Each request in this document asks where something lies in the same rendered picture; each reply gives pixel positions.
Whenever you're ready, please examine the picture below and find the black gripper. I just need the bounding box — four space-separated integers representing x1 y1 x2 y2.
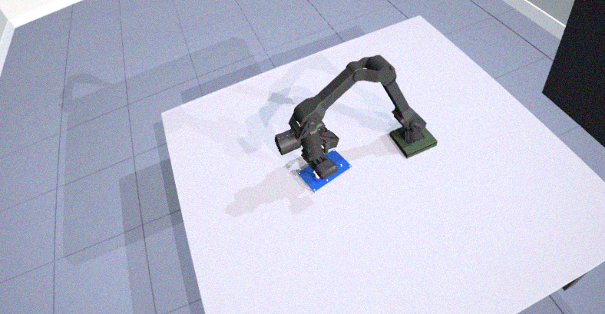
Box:
301 139 338 180

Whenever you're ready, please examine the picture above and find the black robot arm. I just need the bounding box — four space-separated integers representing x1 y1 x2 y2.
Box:
274 55 427 155

